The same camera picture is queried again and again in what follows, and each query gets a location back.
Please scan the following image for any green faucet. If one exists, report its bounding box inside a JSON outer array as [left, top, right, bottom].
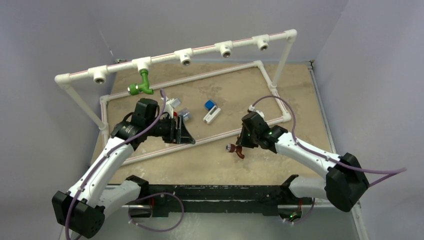
[[127, 69, 154, 96]]

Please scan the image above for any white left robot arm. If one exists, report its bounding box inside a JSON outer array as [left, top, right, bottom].
[[52, 96, 196, 240]]

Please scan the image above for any blue and white faucet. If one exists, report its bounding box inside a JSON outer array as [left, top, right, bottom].
[[203, 100, 222, 125]]

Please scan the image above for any white PVC pipe frame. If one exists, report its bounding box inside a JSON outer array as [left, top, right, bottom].
[[54, 29, 298, 147]]

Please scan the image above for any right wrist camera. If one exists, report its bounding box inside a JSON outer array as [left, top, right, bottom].
[[248, 105, 265, 118]]

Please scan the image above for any clear grey faucet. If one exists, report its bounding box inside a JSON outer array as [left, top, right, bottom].
[[177, 108, 192, 122]]

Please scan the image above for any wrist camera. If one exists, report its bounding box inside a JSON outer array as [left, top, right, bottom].
[[248, 105, 265, 118], [164, 97, 181, 118]]

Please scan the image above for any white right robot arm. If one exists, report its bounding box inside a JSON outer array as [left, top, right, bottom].
[[236, 111, 370, 212]]

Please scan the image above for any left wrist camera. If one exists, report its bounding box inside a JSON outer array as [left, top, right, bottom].
[[164, 97, 181, 118]]

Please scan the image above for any brown copper faucet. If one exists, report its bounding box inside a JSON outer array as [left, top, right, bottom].
[[225, 143, 245, 159]]

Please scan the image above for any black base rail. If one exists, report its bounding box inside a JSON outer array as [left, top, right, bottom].
[[129, 183, 312, 217]]

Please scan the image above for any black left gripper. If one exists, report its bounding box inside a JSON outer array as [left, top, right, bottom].
[[145, 114, 195, 144]]

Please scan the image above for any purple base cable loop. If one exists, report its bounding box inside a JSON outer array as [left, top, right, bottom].
[[127, 192, 185, 233]]

